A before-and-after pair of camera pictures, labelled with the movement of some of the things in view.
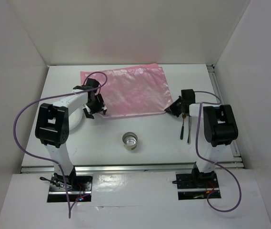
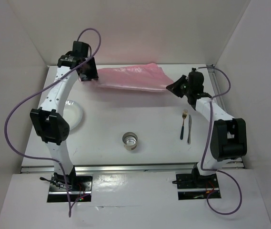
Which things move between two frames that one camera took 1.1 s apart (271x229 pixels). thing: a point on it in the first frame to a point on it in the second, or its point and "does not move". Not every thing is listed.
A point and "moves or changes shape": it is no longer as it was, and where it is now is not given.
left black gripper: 100,105 to 93,74
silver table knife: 188,139 does not move
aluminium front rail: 220,166 does not move
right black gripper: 172,108 to 175,88
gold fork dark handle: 184,116 does not move
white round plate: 75,118 does not move
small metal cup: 129,140 does not move
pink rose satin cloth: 134,90 moves or changes shape
